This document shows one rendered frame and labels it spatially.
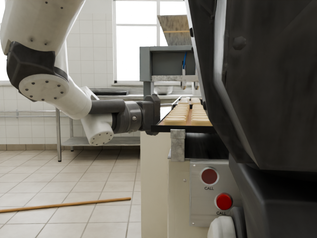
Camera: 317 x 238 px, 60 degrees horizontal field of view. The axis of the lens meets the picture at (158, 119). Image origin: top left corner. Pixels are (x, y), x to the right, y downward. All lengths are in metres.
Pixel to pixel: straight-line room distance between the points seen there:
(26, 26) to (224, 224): 0.35
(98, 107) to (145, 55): 0.66
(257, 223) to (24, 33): 0.37
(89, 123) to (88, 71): 3.76
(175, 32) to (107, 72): 3.11
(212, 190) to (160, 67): 0.88
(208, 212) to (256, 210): 0.39
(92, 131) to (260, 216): 0.53
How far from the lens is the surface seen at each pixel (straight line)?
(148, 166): 1.35
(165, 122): 0.59
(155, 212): 1.42
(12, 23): 0.44
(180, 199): 0.63
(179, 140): 0.56
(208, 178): 0.58
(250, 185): 0.25
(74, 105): 0.61
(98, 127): 0.69
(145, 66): 1.29
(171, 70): 1.36
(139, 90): 4.28
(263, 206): 0.21
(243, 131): 0.16
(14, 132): 4.88
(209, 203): 0.60
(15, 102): 4.82
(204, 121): 0.58
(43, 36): 0.43
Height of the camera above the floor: 0.99
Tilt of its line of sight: 7 degrees down
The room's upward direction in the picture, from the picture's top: straight up
